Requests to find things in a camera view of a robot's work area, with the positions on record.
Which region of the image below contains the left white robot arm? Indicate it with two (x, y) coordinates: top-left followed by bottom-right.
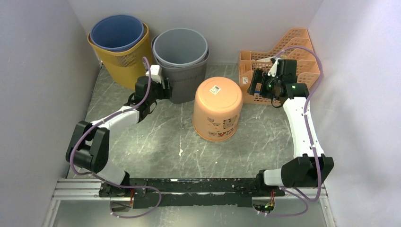
(66, 76), (171, 197)

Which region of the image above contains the blue plastic bin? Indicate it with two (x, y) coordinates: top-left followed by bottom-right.
(89, 15), (145, 52)

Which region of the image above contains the grey smooth plastic bin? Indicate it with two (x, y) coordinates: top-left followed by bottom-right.
(152, 28), (209, 68)

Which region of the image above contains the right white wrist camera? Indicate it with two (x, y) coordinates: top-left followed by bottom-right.
(268, 57), (279, 77)

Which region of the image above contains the aluminium frame rail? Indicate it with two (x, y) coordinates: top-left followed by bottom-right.
(52, 178), (328, 201)

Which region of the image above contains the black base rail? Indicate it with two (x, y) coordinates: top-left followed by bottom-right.
(99, 174), (285, 209)

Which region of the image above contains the yellow plastic bin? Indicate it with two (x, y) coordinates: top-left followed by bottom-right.
(87, 23), (153, 90)

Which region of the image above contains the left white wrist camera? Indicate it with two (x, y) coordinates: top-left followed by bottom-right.
(146, 65), (162, 84)

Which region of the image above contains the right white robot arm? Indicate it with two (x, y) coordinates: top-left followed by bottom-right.
(247, 59), (334, 196)

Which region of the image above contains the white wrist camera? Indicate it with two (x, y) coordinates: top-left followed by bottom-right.
(146, 65), (162, 84)
(268, 57), (279, 77)

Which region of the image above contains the orange plastic bin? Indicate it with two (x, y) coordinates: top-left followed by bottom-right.
(192, 77), (243, 141)

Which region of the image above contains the orange plastic file rack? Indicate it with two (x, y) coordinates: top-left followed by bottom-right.
(238, 27), (320, 105)

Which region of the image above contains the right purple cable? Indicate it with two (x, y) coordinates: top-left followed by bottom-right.
(257, 46), (324, 218)

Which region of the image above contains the grey mesh waste basket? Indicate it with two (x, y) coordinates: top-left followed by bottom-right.
(155, 51), (209, 104)

